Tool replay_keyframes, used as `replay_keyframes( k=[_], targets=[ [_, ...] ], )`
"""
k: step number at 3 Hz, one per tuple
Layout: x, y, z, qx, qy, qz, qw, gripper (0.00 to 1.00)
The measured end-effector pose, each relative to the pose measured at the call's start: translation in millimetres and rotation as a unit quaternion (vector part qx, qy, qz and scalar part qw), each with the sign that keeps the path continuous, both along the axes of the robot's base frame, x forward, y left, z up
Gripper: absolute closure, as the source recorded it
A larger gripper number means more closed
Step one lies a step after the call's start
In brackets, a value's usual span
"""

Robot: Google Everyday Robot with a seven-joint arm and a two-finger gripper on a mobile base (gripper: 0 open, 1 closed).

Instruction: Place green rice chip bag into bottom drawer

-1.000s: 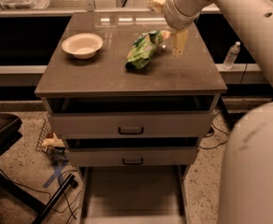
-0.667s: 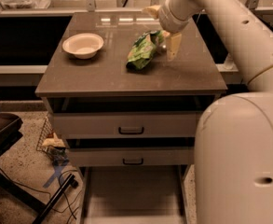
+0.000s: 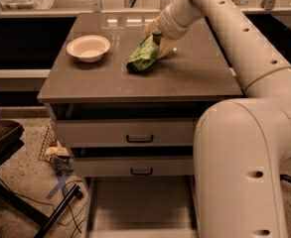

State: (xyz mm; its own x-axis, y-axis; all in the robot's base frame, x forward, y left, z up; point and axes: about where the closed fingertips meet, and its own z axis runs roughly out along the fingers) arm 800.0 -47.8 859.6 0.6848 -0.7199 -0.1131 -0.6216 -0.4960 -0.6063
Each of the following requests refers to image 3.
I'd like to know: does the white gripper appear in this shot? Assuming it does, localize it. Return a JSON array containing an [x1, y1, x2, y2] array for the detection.
[[143, 5, 190, 59]]

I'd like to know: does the green rice chip bag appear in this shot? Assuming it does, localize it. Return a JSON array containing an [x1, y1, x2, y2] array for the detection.
[[126, 34, 162, 72]]

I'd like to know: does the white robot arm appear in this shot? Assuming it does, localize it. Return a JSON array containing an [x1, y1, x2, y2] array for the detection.
[[160, 0, 291, 238]]

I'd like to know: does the grey drawer cabinet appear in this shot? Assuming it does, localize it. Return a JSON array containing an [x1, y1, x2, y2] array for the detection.
[[37, 11, 243, 238]]

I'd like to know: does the top grey drawer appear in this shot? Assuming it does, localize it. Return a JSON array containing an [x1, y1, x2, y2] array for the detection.
[[50, 101, 216, 148]]

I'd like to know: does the grey drawer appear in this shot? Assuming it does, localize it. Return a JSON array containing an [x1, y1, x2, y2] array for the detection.
[[50, 101, 216, 148], [81, 177, 199, 238], [71, 146, 193, 178]]

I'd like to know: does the middle grey drawer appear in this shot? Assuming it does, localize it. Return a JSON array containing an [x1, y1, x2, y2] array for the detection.
[[71, 146, 193, 178]]

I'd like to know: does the bottom grey drawer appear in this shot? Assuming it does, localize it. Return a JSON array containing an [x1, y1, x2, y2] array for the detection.
[[81, 177, 199, 238]]

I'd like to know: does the white paper bowl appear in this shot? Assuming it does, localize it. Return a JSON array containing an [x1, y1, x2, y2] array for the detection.
[[67, 35, 110, 62]]

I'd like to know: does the black chair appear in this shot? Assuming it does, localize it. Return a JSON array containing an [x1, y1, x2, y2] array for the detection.
[[0, 107, 85, 238]]

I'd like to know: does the wire basket with snacks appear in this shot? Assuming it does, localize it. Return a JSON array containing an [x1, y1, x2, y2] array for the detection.
[[39, 125, 73, 172]]

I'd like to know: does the black cable on floor left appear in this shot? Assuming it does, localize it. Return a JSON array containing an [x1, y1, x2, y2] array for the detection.
[[0, 172, 88, 235]]

